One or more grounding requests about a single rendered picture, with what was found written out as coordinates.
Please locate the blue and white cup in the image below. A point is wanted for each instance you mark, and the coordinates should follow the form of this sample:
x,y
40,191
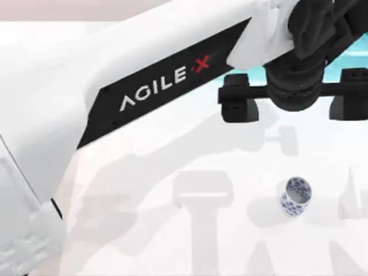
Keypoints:
x,y
291,207

